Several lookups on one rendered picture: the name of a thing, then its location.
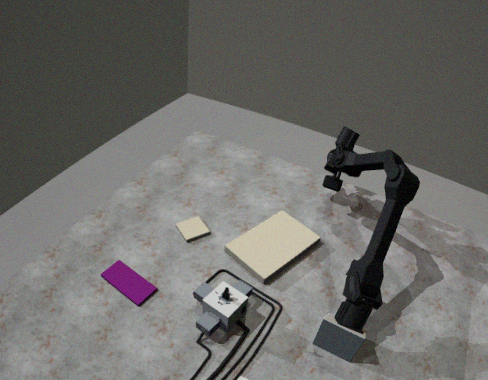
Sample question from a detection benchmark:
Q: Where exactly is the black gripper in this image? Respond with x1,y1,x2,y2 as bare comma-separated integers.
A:
322,169,343,192

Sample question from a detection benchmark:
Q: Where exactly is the purple flat rectangular block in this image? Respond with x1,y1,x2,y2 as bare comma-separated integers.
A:
101,259,158,307

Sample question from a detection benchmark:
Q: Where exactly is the beige flat square tile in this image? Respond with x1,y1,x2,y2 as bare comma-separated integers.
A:
176,216,210,242

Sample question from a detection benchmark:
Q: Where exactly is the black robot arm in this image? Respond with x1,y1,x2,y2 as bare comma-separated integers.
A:
324,126,420,334

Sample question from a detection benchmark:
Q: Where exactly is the beige flat rectangular slab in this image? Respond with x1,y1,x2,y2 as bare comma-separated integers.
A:
224,210,321,284

